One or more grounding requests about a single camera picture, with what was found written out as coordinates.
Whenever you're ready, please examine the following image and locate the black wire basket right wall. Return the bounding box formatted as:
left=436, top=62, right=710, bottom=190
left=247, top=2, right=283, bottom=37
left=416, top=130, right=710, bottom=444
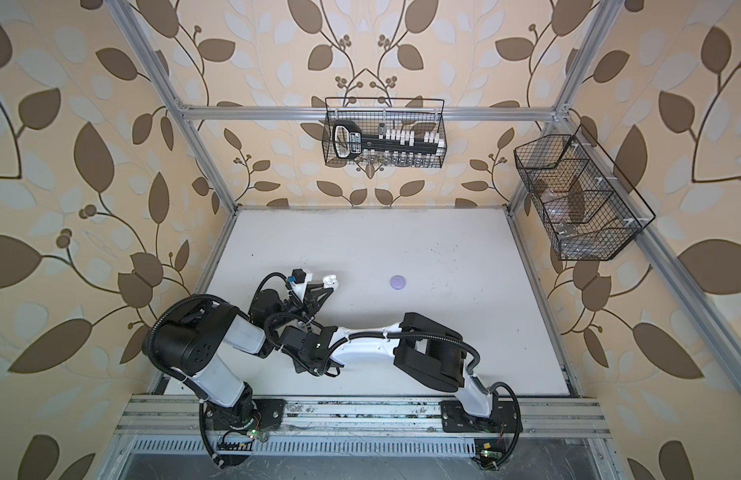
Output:
left=513, top=125, right=655, bottom=261

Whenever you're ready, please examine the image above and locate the black wire basket wall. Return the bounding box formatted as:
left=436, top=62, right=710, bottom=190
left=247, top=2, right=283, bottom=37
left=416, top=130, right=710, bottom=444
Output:
left=322, top=95, right=448, bottom=169
left=513, top=125, right=655, bottom=261

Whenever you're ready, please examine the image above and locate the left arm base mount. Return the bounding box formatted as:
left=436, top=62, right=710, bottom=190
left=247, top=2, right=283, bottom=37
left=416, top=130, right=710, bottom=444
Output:
left=198, top=399, right=286, bottom=469

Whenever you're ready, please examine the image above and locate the black tool with white bits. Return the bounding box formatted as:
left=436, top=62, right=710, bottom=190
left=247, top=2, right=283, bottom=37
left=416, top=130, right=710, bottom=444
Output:
left=324, top=119, right=447, bottom=164

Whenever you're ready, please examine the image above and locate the white round charging case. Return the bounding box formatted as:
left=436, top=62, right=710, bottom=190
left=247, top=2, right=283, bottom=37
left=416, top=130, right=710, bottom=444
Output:
left=322, top=274, right=338, bottom=288

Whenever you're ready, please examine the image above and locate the black wire basket back wall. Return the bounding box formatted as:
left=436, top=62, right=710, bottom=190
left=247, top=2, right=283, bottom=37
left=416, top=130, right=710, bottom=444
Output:
left=322, top=95, right=448, bottom=169

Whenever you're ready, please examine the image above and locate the purple round charging case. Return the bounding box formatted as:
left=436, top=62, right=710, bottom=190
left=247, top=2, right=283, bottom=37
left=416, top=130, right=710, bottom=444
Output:
left=389, top=275, right=406, bottom=290

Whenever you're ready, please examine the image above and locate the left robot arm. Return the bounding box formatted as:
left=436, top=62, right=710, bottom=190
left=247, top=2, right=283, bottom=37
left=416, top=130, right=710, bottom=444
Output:
left=142, top=269, right=338, bottom=407

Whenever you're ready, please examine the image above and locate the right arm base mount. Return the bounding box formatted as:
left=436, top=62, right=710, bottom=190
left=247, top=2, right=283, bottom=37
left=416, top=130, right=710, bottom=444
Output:
left=439, top=397, right=523, bottom=471

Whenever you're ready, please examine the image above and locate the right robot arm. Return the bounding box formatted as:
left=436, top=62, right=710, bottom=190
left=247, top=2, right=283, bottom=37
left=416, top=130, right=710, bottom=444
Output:
left=264, top=312, right=521, bottom=424

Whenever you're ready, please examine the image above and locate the aluminium rail front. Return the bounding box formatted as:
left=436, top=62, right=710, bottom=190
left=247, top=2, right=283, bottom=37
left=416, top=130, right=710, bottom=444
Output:
left=114, top=395, right=611, bottom=448

